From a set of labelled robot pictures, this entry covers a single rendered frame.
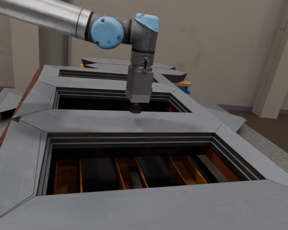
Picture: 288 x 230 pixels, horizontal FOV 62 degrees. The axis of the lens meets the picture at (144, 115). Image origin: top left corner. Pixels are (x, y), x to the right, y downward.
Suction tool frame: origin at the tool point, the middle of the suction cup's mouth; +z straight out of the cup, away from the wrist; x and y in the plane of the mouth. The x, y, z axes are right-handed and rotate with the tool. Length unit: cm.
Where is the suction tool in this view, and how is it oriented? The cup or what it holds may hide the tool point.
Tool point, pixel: (135, 111)
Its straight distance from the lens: 84.9
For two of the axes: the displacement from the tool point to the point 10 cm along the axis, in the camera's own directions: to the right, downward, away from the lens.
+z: -1.4, 9.1, 3.8
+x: -9.4, -0.1, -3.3
